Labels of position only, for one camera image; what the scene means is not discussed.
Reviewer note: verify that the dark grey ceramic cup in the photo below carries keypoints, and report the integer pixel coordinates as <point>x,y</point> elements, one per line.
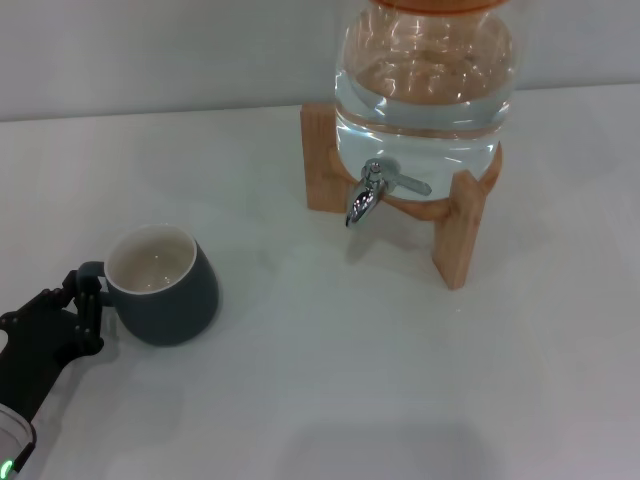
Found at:
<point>170,315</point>

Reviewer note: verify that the chrome dispenser faucet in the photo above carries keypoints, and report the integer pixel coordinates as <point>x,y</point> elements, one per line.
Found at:
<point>364,200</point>

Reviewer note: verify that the glass water dispenser jar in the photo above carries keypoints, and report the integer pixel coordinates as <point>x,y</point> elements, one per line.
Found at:
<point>425,100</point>

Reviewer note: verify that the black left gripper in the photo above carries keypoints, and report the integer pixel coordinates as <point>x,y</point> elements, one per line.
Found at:
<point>35,355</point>

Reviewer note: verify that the wooden dispenser stand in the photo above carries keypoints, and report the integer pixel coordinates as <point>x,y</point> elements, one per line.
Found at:
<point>457,235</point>

